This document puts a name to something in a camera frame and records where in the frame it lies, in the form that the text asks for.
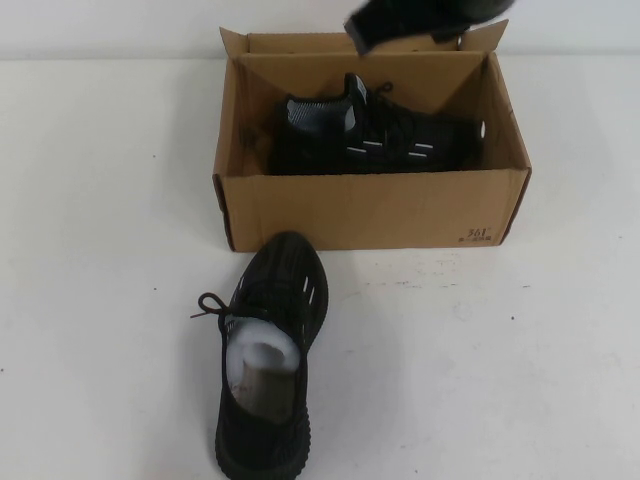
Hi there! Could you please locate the white foam shoe stuffing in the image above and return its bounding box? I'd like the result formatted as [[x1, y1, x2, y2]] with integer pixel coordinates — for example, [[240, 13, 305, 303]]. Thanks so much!
[[229, 315, 301, 374]]

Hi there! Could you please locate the black sneaker with paper stuffing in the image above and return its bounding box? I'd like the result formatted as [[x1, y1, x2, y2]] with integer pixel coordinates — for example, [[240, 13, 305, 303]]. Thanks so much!
[[269, 72, 489, 176]]

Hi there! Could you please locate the brown cardboard shoe box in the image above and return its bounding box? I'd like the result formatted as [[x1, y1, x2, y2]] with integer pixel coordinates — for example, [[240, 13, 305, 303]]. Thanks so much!
[[213, 19, 534, 251]]

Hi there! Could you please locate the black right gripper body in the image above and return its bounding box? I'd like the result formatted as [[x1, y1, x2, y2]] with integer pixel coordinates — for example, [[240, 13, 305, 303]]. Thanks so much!
[[424, 0, 519, 45]]

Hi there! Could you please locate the black sneaker with foam stuffing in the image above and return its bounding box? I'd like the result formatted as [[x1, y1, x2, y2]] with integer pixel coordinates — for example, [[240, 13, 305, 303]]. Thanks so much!
[[188, 229, 334, 464]]

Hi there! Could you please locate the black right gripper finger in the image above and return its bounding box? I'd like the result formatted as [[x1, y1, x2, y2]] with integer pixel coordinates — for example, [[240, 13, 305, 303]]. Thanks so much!
[[342, 0, 431, 56]]

